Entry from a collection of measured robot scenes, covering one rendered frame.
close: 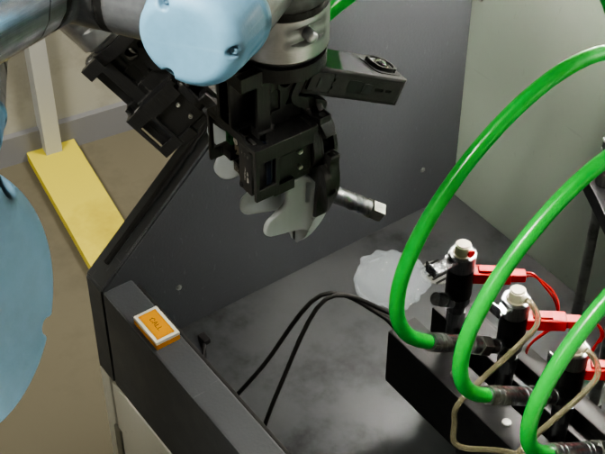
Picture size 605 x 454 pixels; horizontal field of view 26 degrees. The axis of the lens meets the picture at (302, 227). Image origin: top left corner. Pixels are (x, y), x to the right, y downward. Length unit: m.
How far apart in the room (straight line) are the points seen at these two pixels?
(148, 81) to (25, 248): 0.67
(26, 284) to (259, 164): 0.47
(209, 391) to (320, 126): 0.44
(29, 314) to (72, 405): 2.08
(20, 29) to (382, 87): 0.36
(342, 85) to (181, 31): 0.24
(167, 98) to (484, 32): 0.55
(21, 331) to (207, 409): 0.82
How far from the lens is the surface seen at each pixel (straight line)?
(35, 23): 0.87
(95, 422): 2.64
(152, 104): 1.22
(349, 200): 1.33
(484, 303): 1.08
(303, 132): 1.04
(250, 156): 1.04
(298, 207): 1.11
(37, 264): 0.59
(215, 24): 0.84
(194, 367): 1.43
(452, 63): 1.68
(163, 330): 1.45
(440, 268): 1.32
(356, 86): 1.07
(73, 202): 3.07
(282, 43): 0.99
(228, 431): 1.37
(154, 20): 0.86
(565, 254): 1.69
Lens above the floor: 2.01
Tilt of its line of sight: 42 degrees down
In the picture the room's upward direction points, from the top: straight up
